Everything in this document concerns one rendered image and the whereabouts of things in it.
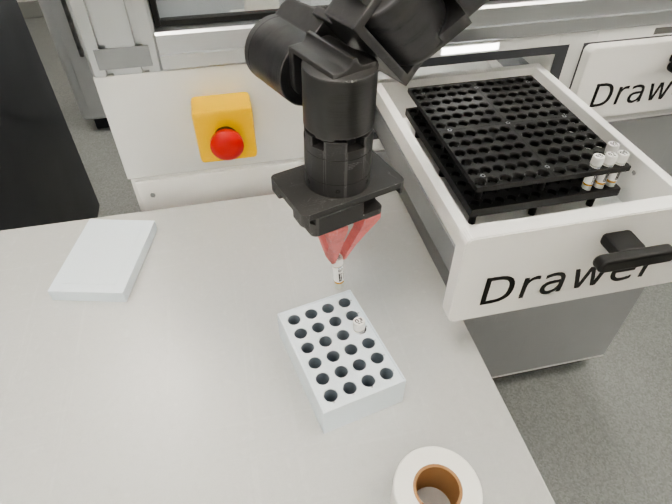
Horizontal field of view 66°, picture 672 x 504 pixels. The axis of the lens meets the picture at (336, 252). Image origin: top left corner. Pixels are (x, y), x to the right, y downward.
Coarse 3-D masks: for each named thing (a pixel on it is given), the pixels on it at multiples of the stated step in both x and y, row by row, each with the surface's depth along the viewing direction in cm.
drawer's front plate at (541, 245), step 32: (480, 224) 44; (512, 224) 44; (544, 224) 44; (576, 224) 44; (608, 224) 45; (640, 224) 46; (480, 256) 44; (512, 256) 45; (544, 256) 46; (576, 256) 47; (448, 288) 49; (480, 288) 48; (576, 288) 51; (608, 288) 52
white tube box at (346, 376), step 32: (288, 320) 54; (320, 320) 53; (352, 320) 55; (288, 352) 54; (320, 352) 50; (352, 352) 52; (384, 352) 50; (320, 384) 50; (352, 384) 48; (384, 384) 48; (320, 416) 47; (352, 416) 48
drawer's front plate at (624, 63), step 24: (600, 48) 70; (624, 48) 71; (648, 48) 72; (576, 72) 74; (600, 72) 73; (624, 72) 74; (648, 72) 75; (600, 96) 76; (624, 96) 77; (648, 96) 78
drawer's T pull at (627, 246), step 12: (600, 240) 46; (612, 240) 45; (624, 240) 45; (636, 240) 45; (612, 252) 45; (624, 252) 44; (636, 252) 44; (648, 252) 44; (660, 252) 44; (600, 264) 43; (612, 264) 43; (624, 264) 44; (636, 264) 44; (648, 264) 44
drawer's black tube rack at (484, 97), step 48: (432, 96) 67; (480, 96) 66; (528, 96) 66; (432, 144) 63; (480, 144) 58; (528, 144) 58; (576, 144) 58; (480, 192) 55; (528, 192) 57; (576, 192) 57
